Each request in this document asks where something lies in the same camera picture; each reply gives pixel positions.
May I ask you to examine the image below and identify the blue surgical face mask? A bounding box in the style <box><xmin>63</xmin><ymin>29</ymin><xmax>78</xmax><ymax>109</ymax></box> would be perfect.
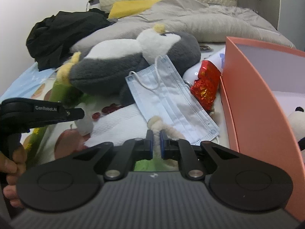
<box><xmin>125</xmin><ymin>56</ymin><xmax>220</xmax><ymax>145</ymax></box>

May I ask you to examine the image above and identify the white waffle cloth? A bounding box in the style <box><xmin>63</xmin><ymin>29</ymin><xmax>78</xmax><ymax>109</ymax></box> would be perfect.
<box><xmin>84</xmin><ymin>104</ymin><xmax>148</xmax><ymax>147</ymax></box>

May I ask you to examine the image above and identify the left hand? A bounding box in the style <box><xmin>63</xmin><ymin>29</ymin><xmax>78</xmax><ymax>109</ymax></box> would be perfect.
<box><xmin>1</xmin><ymin>144</ymin><xmax>27</xmax><ymax>208</ymax></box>

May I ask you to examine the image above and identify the green plush massage stick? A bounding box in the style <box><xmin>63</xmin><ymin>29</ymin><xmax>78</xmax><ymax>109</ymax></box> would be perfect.
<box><xmin>21</xmin><ymin>78</ymin><xmax>95</xmax><ymax>168</ymax></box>

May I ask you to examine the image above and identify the red foil wrapped bottle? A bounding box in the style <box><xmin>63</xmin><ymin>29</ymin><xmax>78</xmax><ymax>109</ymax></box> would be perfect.
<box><xmin>190</xmin><ymin>60</ymin><xmax>221</xmax><ymax>112</ymax></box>

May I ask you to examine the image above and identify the black clothing pile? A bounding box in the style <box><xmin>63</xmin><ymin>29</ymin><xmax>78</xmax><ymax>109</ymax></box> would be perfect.
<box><xmin>26</xmin><ymin>8</ymin><xmax>116</xmax><ymax>71</ymax></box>

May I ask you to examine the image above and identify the grey white penguin plush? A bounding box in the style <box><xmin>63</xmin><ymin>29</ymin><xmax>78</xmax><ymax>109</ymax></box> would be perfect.
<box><xmin>56</xmin><ymin>24</ymin><xmax>201</xmax><ymax>106</ymax></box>

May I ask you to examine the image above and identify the salmon pink cardboard box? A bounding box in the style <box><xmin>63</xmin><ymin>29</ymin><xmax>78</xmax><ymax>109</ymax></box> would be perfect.
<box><xmin>208</xmin><ymin>37</ymin><xmax>304</xmax><ymax>228</ymax></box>

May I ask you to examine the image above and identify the panda plush toy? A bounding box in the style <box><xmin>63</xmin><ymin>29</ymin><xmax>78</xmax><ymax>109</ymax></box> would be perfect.
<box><xmin>288</xmin><ymin>106</ymin><xmax>305</xmax><ymax>151</ymax></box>

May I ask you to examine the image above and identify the grey duvet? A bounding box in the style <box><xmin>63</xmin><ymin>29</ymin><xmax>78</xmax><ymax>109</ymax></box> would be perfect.
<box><xmin>70</xmin><ymin>0</ymin><xmax>294</xmax><ymax>53</ymax></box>

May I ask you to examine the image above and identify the yellow pillow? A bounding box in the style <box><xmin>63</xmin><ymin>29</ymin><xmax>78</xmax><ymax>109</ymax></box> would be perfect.
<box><xmin>108</xmin><ymin>0</ymin><xmax>161</xmax><ymax>19</ymax></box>

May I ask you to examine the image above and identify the white wardrobe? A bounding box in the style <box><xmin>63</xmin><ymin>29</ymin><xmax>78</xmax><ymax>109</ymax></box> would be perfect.
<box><xmin>237</xmin><ymin>0</ymin><xmax>304</xmax><ymax>51</ymax></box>

